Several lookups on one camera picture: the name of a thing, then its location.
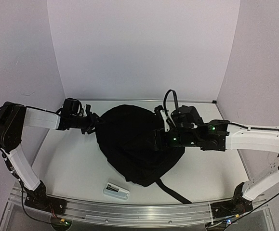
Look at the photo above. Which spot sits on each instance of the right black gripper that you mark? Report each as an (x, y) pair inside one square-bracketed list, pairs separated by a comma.
[(157, 138)]

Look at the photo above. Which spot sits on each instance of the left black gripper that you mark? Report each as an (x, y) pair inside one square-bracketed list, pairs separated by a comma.
[(92, 122)]

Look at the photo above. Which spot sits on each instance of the black student backpack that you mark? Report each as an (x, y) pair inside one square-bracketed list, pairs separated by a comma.
[(125, 135)]

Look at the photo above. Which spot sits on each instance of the white stapler box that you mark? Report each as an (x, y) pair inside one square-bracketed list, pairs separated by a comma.
[(115, 191)]

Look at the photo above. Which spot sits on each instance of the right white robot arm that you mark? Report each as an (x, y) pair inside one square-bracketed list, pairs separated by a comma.
[(185, 128)]

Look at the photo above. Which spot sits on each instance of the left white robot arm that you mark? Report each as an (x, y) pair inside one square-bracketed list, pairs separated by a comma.
[(17, 120)]

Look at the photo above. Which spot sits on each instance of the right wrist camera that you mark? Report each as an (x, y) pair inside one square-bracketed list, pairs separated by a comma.
[(186, 117)]

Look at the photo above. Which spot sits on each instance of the aluminium mounting rail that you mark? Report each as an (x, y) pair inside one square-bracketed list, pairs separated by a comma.
[(140, 216)]

